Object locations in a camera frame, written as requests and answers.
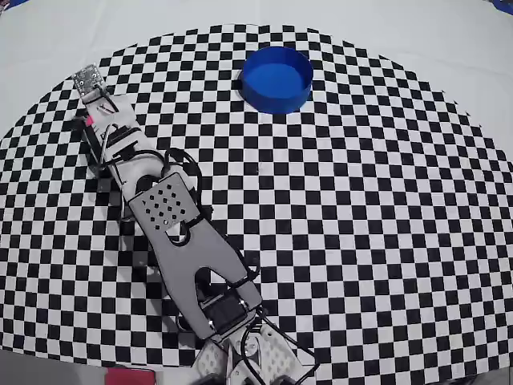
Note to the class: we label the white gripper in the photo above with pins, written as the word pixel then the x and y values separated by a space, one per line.
pixel 105 120

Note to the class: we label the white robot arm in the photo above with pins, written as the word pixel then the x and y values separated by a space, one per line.
pixel 188 248

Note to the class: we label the blue round box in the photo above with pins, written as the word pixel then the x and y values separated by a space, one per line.
pixel 276 80

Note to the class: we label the red flat block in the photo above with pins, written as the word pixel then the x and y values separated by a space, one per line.
pixel 130 378

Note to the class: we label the white mat with checkered print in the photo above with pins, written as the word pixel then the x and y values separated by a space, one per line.
pixel 360 200

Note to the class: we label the black camera circuit board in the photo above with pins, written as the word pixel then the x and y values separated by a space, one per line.
pixel 89 80

